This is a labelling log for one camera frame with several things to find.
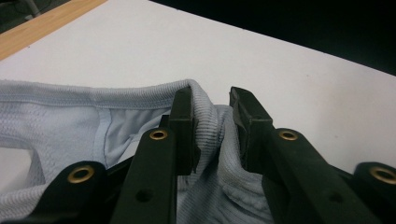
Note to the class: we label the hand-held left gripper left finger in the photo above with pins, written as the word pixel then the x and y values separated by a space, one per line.
pixel 185 130

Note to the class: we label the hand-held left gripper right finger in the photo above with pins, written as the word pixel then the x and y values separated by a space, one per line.
pixel 252 130

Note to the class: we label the light grey-blue sleeveless top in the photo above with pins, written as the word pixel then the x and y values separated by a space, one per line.
pixel 62 124

